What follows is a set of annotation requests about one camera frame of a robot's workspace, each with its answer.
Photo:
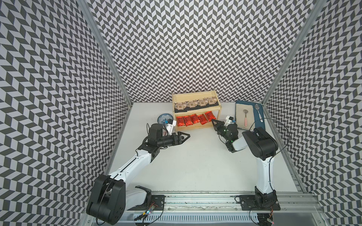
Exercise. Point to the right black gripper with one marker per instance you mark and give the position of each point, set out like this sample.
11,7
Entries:
218,125

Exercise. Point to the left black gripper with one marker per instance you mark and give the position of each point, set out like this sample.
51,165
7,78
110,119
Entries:
179,137

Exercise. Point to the red tea bag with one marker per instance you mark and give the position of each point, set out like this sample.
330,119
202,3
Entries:
195,119
187,120
180,121
210,116
202,118

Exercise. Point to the black floral tea bag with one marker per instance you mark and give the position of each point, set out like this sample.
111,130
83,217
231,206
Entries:
202,103
212,101
180,107
191,105

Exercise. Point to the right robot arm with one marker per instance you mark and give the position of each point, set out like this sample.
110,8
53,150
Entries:
263,147

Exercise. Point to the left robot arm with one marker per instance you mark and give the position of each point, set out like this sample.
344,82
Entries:
110,196

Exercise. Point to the wooden two-tier shelf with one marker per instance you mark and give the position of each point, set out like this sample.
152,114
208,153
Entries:
177,98

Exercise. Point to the blue white ceramic bowl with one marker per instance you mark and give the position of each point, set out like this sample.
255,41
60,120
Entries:
165,119

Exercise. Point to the beige cloth on tray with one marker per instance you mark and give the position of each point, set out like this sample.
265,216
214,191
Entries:
240,116

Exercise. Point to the teal tray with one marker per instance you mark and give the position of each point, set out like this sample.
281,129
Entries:
257,121

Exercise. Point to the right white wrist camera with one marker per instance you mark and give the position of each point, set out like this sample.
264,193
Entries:
229,120

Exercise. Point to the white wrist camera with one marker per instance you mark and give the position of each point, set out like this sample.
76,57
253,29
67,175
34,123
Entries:
229,120
170,124

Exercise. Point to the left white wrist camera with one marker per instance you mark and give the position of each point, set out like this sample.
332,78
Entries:
170,124

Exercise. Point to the pink handled spoon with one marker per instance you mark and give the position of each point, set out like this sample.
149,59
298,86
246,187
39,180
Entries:
246,117

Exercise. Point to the white handled spoon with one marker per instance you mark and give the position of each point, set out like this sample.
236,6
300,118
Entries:
257,108

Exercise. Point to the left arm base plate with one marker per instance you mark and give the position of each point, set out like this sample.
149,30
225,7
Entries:
157,201

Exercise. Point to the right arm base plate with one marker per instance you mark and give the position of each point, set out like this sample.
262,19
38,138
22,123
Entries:
259,202

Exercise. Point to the aluminium front rail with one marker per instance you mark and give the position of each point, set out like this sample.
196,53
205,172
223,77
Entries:
204,206

